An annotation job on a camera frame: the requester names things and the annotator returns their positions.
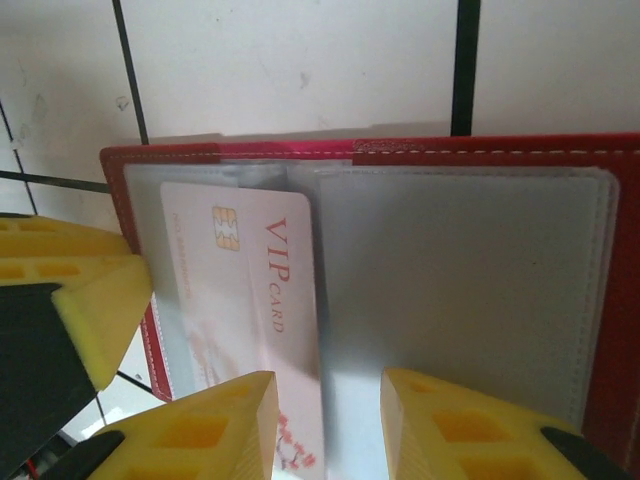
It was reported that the white VIP card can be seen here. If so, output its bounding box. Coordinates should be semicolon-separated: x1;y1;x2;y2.
159;180;327;474

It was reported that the red card holder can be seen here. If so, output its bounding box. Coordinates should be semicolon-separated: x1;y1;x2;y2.
98;130;640;454

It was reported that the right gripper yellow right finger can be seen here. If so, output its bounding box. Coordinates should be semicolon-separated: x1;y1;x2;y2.
382;367;632;480

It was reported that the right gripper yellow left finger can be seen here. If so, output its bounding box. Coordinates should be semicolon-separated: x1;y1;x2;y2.
52;369;279;480

